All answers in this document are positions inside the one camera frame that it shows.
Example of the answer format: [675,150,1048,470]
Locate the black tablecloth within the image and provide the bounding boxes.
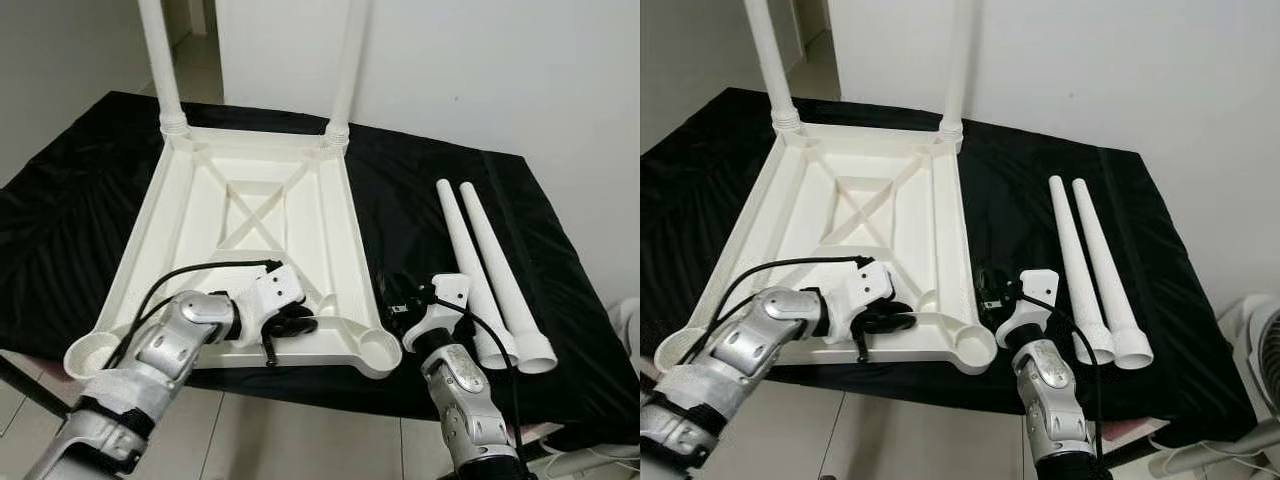
[0,90,640,453]
[640,87,1257,447]

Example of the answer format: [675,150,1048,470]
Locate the white pedestal fan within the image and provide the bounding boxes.
[1150,295,1280,480]
[520,300,640,480]

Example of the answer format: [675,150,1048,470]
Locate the white plastic table top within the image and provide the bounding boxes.
[653,120,1000,377]
[65,125,404,382]

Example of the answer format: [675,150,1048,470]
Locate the white plastic table leg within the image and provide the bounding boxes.
[742,0,802,135]
[136,0,192,140]
[1072,178,1155,371]
[938,0,977,142]
[436,180,522,370]
[322,0,374,144]
[459,181,559,376]
[1048,175,1117,366]

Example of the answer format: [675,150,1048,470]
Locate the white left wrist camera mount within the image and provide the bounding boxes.
[228,262,307,347]
[825,259,897,342]

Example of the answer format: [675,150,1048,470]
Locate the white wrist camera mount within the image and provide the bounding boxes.
[402,275,472,352]
[228,262,307,347]
[825,259,897,342]
[997,270,1062,350]

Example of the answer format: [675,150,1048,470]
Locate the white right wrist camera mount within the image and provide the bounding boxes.
[402,275,472,352]
[997,270,1062,350]

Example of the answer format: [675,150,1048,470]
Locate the black metal table leg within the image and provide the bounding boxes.
[0,355,61,417]

